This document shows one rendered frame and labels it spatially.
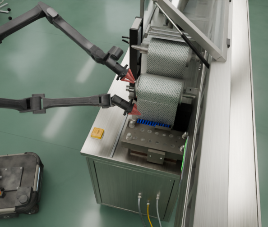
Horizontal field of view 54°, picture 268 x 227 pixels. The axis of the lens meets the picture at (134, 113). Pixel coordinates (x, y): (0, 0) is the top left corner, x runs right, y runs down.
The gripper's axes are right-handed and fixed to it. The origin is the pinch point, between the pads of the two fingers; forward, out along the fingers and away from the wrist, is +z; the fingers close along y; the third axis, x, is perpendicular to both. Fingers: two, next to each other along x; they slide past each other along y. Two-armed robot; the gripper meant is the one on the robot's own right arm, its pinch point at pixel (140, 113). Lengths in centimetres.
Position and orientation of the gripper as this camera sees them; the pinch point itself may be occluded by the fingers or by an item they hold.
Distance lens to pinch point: 161.6
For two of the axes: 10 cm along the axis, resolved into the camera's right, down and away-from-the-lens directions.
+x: 4.8, -4.7, -7.4
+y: -2.5, 7.4, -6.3
